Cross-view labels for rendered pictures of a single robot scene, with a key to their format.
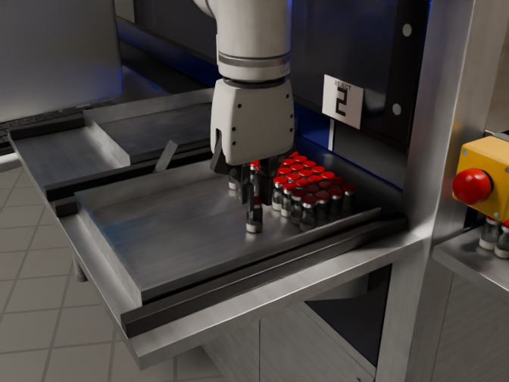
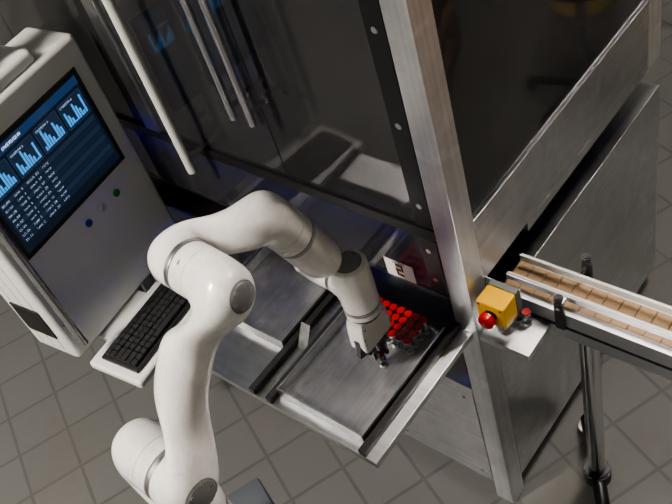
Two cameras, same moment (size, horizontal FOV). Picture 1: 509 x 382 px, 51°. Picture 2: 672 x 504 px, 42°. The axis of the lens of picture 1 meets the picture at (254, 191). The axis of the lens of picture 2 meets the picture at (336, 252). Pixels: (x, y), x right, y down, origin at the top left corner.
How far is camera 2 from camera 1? 144 cm
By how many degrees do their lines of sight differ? 18
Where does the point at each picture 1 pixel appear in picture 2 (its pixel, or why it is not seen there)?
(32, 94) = (126, 282)
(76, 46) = (139, 228)
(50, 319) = not seen: hidden behind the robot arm
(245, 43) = (361, 311)
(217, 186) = (343, 338)
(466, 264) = (498, 342)
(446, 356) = (508, 366)
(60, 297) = not seen: hidden behind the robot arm
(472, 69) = (468, 267)
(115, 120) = not seen: hidden behind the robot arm
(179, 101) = (262, 256)
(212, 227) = (361, 374)
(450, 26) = (450, 255)
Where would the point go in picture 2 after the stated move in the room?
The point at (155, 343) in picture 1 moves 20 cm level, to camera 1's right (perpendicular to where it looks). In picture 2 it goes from (379, 454) to (460, 416)
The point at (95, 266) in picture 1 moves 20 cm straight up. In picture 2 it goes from (320, 426) to (296, 378)
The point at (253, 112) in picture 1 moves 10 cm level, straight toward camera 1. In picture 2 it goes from (371, 328) to (388, 361)
